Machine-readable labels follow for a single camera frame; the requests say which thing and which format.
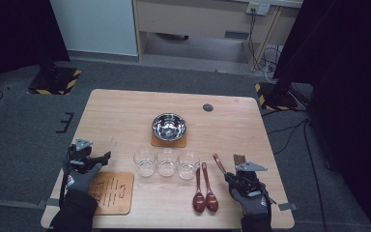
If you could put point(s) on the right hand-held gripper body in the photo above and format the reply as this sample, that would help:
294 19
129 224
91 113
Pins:
246 182

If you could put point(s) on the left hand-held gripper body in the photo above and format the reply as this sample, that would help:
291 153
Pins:
80 159

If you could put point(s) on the bundle of striped chopsticks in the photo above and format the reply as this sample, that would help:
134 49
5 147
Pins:
239 159

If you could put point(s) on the dark red wooden spoon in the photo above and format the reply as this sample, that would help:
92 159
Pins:
199 203
211 202
219 163

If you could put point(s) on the slotted wooden trivet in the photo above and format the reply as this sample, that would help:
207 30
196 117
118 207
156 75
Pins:
116 199
169 143

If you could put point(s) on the stainless steel bowl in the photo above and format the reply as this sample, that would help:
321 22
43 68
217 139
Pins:
169 126

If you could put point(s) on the person's left hand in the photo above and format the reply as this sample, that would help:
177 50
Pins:
80 182

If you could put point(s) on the clear glass cup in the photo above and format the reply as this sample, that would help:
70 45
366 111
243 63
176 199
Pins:
145 162
188 166
167 162

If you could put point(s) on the grey tape piece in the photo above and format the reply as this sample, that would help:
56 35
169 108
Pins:
288 206
54 202

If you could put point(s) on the round grey table grommet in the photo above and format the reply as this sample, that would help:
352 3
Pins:
207 107

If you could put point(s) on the black stand base hazard tape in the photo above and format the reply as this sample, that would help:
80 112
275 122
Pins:
53 82
280 98

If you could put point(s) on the white cabinet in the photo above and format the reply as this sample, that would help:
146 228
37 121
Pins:
93 25

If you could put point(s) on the dark curtain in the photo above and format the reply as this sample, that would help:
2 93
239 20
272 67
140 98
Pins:
351 96
13 32

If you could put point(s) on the white wall power outlet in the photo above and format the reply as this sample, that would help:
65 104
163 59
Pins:
262 9

